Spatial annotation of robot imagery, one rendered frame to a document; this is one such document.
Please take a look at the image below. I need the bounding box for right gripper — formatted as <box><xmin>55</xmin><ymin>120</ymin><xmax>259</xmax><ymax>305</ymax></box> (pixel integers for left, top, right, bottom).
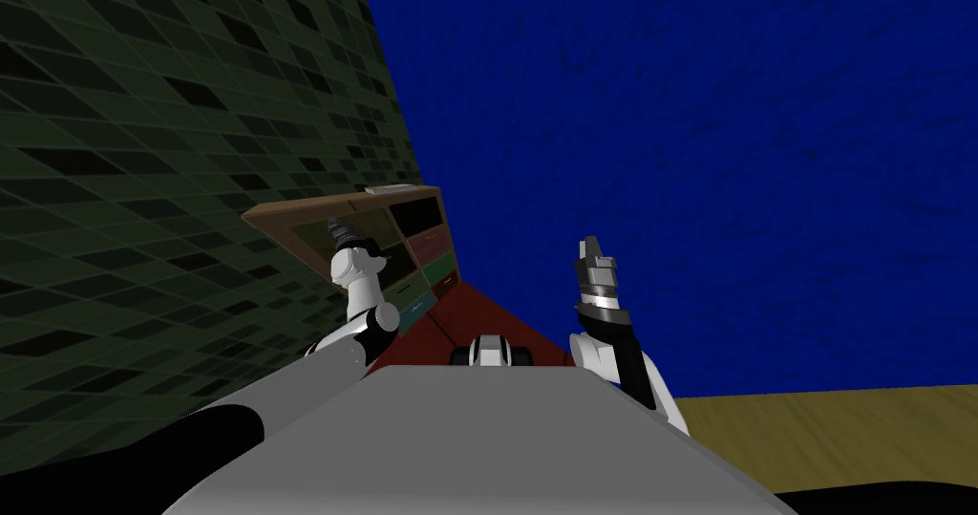
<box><xmin>574</xmin><ymin>235</ymin><xmax>620</xmax><ymax>296</ymax></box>

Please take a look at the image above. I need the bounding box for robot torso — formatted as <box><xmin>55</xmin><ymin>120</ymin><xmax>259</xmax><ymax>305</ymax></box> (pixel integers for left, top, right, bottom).
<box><xmin>162</xmin><ymin>333</ymin><xmax>800</xmax><ymax>515</ymax></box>

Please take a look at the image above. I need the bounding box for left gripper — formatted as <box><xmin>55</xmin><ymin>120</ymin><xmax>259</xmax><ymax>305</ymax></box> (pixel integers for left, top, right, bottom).
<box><xmin>326</xmin><ymin>218</ymin><xmax>362</xmax><ymax>253</ymax></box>

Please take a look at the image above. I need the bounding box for brown cupboard with coloured drawers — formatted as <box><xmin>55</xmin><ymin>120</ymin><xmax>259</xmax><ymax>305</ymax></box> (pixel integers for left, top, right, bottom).
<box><xmin>240</xmin><ymin>183</ymin><xmax>464</xmax><ymax>340</ymax></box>

